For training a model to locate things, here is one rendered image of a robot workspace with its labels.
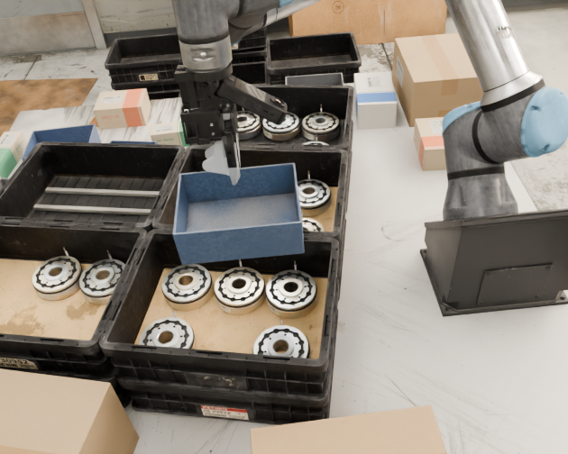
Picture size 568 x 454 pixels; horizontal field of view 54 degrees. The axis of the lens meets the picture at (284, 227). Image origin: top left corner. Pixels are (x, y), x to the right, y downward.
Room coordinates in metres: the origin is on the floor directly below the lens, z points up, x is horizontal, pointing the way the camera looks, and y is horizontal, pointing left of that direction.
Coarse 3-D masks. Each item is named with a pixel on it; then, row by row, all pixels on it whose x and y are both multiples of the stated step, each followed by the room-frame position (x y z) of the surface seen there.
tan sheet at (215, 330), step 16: (160, 288) 0.79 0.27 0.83; (320, 288) 0.74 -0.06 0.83; (160, 304) 0.74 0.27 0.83; (208, 304) 0.73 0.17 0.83; (320, 304) 0.70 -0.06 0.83; (144, 320) 0.71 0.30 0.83; (192, 320) 0.69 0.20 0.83; (208, 320) 0.69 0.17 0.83; (224, 320) 0.69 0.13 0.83; (240, 320) 0.68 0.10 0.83; (256, 320) 0.68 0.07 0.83; (272, 320) 0.68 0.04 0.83; (288, 320) 0.67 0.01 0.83; (304, 320) 0.67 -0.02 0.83; (320, 320) 0.66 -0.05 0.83; (208, 336) 0.65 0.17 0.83; (224, 336) 0.65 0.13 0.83; (240, 336) 0.64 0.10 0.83; (256, 336) 0.64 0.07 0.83; (320, 336) 0.63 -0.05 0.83; (240, 352) 0.61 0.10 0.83
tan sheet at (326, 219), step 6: (336, 192) 1.04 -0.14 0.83; (330, 204) 1.00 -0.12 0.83; (330, 210) 0.98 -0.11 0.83; (306, 216) 0.97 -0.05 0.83; (312, 216) 0.97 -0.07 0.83; (318, 216) 0.96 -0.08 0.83; (324, 216) 0.96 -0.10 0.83; (330, 216) 0.96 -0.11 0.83; (324, 222) 0.94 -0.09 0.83; (330, 222) 0.94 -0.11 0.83; (324, 228) 0.92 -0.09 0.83; (330, 228) 0.92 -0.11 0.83
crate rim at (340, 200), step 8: (184, 152) 1.13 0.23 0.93; (272, 152) 1.10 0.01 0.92; (280, 152) 1.10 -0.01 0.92; (288, 152) 1.10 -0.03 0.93; (296, 152) 1.09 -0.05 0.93; (304, 152) 1.09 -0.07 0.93; (312, 152) 1.08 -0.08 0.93; (320, 152) 1.08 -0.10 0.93; (328, 152) 1.08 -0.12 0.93; (336, 152) 1.07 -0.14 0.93; (344, 152) 1.07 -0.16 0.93; (184, 160) 1.10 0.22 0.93; (344, 160) 1.04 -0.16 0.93; (344, 168) 1.01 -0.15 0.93; (176, 176) 1.04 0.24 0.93; (344, 176) 0.98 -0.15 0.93; (176, 184) 1.01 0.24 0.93; (344, 184) 0.95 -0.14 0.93; (168, 192) 0.98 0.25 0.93; (344, 192) 0.95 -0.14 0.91; (168, 200) 0.95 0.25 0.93; (336, 200) 0.90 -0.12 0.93; (160, 208) 0.93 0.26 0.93; (336, 208) 0.87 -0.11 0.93; (160, 216) 0.90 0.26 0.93; (336, 216) 0.86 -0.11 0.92; (152, 224) 0.88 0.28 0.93; (160, 224) 0.88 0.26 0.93; (168, 224) 0.87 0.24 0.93; (336, 224) 0.82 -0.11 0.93; (304, 232) 0.81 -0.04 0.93; (312, 232) 0.81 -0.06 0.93; (320, 232) 0.81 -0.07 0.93; (328, 232) 0.80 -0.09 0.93; (336, 232) 0.80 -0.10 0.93
